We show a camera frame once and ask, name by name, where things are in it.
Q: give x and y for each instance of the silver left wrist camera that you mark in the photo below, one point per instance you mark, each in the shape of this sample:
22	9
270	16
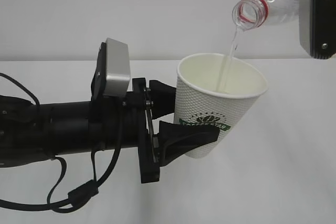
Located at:
112	74

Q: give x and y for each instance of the clear water bottle red label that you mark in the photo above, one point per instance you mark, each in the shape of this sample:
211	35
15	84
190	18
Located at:
251	14

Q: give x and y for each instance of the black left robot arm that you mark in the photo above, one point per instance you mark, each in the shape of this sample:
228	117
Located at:
33	133

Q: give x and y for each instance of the white paper cup green logo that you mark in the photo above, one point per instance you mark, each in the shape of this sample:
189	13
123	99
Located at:
198	102

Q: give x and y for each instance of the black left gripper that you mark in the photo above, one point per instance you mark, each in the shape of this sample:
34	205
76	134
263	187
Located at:
175	140

